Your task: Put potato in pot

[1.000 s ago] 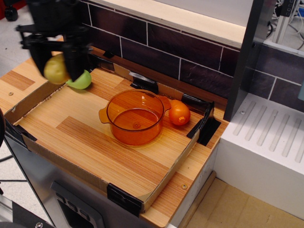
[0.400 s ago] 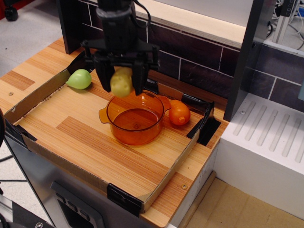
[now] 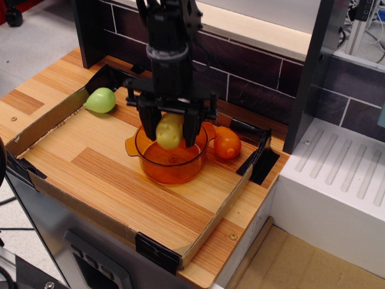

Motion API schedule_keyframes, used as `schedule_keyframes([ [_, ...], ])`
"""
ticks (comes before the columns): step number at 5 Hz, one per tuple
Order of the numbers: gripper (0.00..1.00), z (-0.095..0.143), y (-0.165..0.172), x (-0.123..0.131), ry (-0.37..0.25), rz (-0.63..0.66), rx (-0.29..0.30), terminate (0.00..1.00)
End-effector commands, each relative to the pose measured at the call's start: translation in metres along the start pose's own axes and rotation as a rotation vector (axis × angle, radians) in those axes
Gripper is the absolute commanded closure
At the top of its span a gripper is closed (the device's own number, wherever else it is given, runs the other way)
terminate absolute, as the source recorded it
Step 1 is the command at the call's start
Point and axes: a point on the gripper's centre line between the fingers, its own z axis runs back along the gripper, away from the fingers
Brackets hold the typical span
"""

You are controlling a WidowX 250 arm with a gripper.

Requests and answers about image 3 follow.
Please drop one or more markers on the orange transparent plastic pot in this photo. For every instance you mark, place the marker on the orange transparent plastic pot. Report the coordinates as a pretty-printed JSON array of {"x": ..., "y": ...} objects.
[{"x": 175, "y": 166}]

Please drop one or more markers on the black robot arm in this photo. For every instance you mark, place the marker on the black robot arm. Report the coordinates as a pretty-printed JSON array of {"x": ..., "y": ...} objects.
[{"x": 171, "y": 28}]

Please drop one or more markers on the cardboard fence with black tape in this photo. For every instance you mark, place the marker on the cardboard fence with black tape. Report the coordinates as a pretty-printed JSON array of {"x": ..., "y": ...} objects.
[{"x": 70, "y": 133}]

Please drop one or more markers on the green toy pear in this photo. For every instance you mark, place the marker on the green toy pear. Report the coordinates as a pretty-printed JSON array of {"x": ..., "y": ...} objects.
[{"x": 102, "y": 100}]

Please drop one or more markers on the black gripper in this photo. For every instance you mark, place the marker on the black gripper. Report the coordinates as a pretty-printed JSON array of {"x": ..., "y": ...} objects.
[{"x": 171, "y": 88}]

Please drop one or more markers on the grey toy oven front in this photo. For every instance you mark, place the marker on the grey toy oven front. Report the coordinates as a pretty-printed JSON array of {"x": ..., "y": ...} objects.
[{"x": 86, "y": 256}]

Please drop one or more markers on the yellow toy potato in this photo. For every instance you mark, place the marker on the yellow toy potato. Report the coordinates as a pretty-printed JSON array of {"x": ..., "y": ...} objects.
[{"x": 169, "y": 131}]

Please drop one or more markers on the black chair caster wheel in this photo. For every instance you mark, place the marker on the black chair caster wheel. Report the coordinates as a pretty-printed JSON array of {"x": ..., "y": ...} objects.
[{"x": 14, "y": 17}]

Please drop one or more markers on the white toy sink drainboard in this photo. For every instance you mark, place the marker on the white toy sink drainboard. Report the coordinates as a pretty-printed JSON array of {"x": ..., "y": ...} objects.
[{"x": 330, "y": 194}]

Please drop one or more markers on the orange toy fruit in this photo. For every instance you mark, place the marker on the orange toy fruit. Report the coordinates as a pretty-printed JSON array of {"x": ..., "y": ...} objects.
[{"x": 227, "y": 144}]

